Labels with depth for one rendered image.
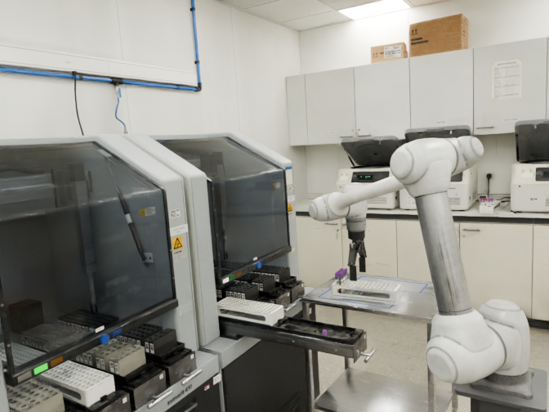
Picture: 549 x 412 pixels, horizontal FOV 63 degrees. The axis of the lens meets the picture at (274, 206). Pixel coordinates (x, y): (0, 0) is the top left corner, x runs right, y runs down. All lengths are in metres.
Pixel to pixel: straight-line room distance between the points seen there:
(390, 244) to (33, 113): 2.89
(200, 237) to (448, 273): 0.93
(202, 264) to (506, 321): 1.10
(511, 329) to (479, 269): 2.35
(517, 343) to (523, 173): 2.34
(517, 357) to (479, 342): 0.19
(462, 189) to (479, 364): 2.49
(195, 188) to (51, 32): 1.40
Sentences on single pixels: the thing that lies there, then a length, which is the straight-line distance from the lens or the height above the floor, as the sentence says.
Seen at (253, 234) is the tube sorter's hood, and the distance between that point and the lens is 2.09.
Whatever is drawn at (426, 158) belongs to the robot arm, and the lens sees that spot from 1.42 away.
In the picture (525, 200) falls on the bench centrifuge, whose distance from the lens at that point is 3.81.
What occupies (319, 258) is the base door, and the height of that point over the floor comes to 0.41.
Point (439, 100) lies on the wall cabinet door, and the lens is 4.14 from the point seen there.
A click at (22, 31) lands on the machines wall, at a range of 2.75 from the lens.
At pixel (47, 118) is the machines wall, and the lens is 2.72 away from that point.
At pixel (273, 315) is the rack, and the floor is 0.86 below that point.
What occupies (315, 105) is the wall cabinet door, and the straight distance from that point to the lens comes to 4.52.
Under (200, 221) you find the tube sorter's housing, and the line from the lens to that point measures 1.80.
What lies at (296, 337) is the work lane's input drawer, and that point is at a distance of 1.79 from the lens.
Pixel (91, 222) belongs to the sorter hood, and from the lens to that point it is 1.45.
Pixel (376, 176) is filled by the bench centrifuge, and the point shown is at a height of 1.19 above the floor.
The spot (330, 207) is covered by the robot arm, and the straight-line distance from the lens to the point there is 1.83.
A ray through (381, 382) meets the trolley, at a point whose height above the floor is 0.28.
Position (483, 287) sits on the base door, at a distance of 3.99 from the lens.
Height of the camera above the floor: 1.54
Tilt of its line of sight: 8 degrees down
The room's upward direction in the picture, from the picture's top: 4 degrees counter-clockwise
